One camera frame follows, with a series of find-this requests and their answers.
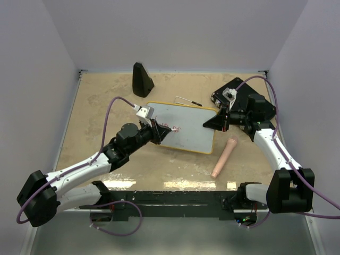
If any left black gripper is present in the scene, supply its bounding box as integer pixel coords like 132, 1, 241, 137
127, 118, 171, 155

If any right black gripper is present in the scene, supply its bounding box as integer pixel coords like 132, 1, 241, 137
203, 103, 251, 132

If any yellow framed whiteboard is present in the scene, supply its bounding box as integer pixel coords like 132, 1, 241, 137
147, 101, 217, 155

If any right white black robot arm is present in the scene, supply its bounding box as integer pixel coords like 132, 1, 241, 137
203, 93, 315, 214

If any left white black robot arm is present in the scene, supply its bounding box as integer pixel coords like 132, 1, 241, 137
16, 120, 172, 227

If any black wedge stand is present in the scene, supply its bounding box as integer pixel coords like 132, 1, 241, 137
132, 62, 155, 98

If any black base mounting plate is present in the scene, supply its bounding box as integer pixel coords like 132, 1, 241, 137
97, 191, 267, 221

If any pink plastic handle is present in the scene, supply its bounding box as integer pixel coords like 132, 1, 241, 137
210, 136, 238, 179

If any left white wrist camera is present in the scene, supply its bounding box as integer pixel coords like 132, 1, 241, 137
133, 104, 154, 126

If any metal wire board stand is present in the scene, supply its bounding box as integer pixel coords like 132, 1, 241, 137
174, 96, 203, 107

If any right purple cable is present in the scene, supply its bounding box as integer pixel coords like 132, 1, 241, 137
233, 75, 340, 229

